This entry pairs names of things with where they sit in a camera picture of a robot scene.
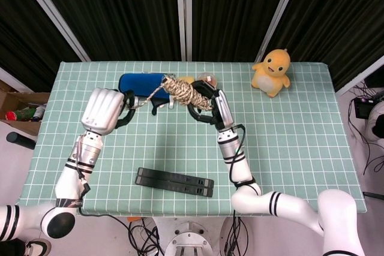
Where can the blue cloth pouch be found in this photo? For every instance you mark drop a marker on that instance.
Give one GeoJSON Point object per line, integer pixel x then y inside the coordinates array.
{"type": "Point", "coordinates": [139, 83]}

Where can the brown cardboard box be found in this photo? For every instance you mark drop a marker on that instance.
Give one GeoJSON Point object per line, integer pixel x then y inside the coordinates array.
{"type": "Point", "coordinates": [18, 100]}

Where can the black electronic box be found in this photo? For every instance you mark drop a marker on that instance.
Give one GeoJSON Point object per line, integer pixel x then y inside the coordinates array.
{"type": "Point", "coordinates": [364, 109]}

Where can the white aluminium frame post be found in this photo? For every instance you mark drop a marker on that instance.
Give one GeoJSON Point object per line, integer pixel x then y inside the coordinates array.
{"type": "Point", "coordinates": [360, 74]}
{"type": "Point", "coordinates": [183, 13]}
{"type": "Point", "coordinates": [51, 13]}
{"type": "Point", "coordinates": [279, 13]}
{"type": "Point", "coordinates": [15, 80]}

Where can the black folded laptop stand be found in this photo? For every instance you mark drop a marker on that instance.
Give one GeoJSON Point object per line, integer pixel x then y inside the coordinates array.
{"type": "Point", "coordinates": [174, 182]}

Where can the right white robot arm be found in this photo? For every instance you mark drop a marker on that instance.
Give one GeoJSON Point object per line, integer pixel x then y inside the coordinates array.
{"type": "Point", "coordinates": [240, 172]}

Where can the green checkered tablecloth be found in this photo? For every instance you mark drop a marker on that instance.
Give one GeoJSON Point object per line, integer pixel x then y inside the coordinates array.
{"type": "Point", "coordinates": [285, 136]}

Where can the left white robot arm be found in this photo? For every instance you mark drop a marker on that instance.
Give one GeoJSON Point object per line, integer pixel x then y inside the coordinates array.
{"type": "Point", "coordinates": [69, 181]}

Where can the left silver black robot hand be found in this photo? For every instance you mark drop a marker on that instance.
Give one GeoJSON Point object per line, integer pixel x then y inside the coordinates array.
{"type": "Point", "coordinates": [102, 109]}

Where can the yellow plush duck toy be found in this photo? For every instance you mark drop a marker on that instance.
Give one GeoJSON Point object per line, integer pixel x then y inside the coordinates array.
{"type": "Point", "coordinates": [271, 76]}

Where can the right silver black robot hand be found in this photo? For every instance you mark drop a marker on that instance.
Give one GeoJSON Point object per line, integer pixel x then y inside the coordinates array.
{"type": "Point", "coordinates": [225, 109]}

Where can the black curtain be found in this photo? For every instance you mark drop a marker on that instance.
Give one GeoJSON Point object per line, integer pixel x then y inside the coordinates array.
{"type": "Point", "coordinates": [126, 10]}

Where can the white grey robot base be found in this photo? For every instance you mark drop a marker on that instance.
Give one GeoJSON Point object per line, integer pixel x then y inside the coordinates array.
{"type": "Point", "coordinates": [187, 238]}

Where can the black cylinder roller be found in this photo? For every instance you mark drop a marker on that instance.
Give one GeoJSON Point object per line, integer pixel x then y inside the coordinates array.
{"type": "Point", "coordinates": [21, 140]}

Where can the clear jar orange contents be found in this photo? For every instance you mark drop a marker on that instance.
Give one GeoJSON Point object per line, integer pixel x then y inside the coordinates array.
{"type": "Point", "coordinates": [210, 78]}

